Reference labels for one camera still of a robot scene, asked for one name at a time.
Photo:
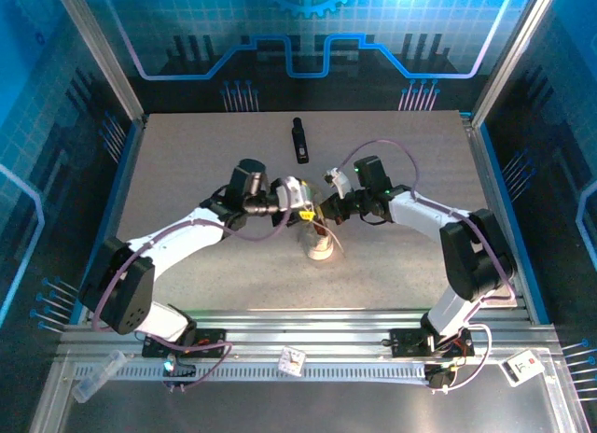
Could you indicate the white mesh sneaker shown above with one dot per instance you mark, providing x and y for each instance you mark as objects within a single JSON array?
[{"x": 319, "y": 244}]

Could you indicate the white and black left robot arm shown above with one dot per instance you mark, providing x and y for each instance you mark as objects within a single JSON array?
[{"x": 154, "y": 260}]

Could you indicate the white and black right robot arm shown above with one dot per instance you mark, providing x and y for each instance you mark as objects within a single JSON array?
[{"x": 471, "y": 260}]

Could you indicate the black bottle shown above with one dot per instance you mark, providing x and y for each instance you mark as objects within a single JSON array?
[{"x": 300, "y": 141}]

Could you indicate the small white clock card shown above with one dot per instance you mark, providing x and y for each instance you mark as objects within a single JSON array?
[{"x": 292, "y": 360}]

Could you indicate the white device with red mark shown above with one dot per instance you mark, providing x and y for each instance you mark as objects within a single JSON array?
[{"x": 522, "y": 367}]

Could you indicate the clear plastic box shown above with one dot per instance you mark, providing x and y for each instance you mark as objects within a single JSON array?
[{"x": 95, "y": 376}]

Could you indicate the aluminium frame rail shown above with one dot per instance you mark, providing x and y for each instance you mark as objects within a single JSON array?
[{"x": 303, "y": 328}]

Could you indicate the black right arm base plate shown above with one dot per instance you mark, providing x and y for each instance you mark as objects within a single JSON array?
[{"x": 406, "y": 342}]

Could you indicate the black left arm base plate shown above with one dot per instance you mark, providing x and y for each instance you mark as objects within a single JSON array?
[{"x": 210, "y": 342}]

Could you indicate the aluminium frame post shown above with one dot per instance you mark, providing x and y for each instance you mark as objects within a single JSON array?
[
  {"x": 100, "y": 55},
  {"x": 513, "y": 55}
]

